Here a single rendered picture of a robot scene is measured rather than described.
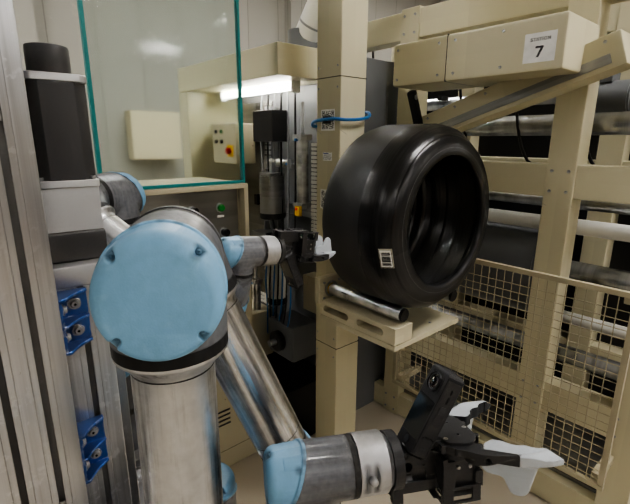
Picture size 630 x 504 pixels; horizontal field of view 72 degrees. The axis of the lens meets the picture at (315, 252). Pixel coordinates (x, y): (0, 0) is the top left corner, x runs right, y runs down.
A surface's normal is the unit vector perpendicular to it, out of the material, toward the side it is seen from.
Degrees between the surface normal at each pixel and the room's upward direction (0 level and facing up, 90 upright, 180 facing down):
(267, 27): 90
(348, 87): 90
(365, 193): 71
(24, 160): 90
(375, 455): 41
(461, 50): 90
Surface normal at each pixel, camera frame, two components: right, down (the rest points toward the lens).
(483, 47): -0.76, 0.16
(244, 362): 0.51, 0.09
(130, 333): 0.21, 0.11
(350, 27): 0.65, 0.19
